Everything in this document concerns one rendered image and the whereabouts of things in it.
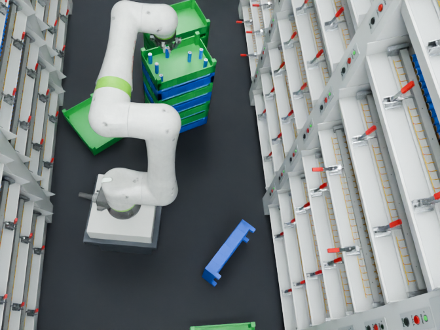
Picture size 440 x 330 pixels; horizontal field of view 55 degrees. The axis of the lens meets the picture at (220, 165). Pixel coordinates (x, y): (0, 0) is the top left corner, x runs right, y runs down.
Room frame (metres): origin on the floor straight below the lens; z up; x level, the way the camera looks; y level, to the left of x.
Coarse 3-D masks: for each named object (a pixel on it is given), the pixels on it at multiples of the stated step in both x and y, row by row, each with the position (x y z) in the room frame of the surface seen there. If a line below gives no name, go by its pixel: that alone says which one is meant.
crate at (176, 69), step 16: (144, 48) 1.27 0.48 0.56; (160, 48) 1.32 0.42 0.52; (192, 48) 1.40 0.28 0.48; (144, 64) 1.23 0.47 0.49; (160, 64) 1.26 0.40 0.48; (176, 64) 1.28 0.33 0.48; (192, 64) 1.31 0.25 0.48; (208, 64) 1.33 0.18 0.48; (160, 80) 1.12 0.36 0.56; (176, 80) 1.17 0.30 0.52
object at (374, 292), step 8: (344, 152) 0.75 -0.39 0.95; (344, 160) 0.72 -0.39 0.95; (344, 168) 0.69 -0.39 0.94; (352, 184) 0.64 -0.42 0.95; (352, 192) 0.61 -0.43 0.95; (352, 200) 0.59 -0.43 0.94; (352, 208) 0.57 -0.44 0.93; (360, 216) 0.54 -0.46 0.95; (360, 224) 0.51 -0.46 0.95; (352, 232) 0.49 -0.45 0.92; (360, 232) 0.49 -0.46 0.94; (360, 240) 0.46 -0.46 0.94; (368, 248) 0.44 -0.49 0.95; (368, 256) 0.42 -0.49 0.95; (368, 264) 0.40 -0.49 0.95; (368, 272) 0.37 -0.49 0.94; (376, 288) 0.33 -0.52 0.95; (376, 296) 0.31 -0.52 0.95
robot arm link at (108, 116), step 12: (96, 84) 0.73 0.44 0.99; (108, 84) 0.72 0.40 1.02; (120, 84) 0.74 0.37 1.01; (96, 96) 0.68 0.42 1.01; (108, 96) 0.68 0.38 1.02; (120, 96) 0.70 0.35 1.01; (96, 108) 0.63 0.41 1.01; (108, 108) 0.64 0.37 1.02; (120, 108) 0.65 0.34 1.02; (96, 120) 0.60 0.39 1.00; (108, 120) 0.61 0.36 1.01; (120, 120) 0.62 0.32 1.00; (96, 132) 0.58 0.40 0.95; (108, 132) 0.59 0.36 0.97; (120, 132) 0.60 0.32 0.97
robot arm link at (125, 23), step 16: (112, 16) 1.02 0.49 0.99; (128, 16) 1.02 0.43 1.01; (112, 32) 0.95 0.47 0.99; (128, 32) 0.96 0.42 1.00; (112, 48) 0.88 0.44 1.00; (128, 48) 0.90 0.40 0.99; (112, 64) 0.81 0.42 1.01; (128, 64) 0.84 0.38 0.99; (96, 80) 0.76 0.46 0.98; (128, 80) 0.78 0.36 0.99
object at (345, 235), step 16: (320, 128) 0.83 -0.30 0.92; (336, 128) 0.83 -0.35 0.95; (320, 144) 0.79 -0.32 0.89; (336, 144) 0.79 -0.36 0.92; (336, 160) 0.73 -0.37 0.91; (336, 176) 0.67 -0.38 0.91; (352, 176) 0.68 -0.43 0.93; (336, 192) 0.62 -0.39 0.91; (336, 208) 0.56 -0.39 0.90; (336, 224) 0.53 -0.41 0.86; (352, 224) 0.52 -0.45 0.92; (352, 240) 0.47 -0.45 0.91; (368, 240) 0.47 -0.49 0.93; (352, 256) 0.42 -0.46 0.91; (352, 272) 0.37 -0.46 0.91; (352, 288) 0.33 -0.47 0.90; (352, 304) 0.29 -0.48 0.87; (368, 304) 0.29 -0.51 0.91; (384, 304) 0.29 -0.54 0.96
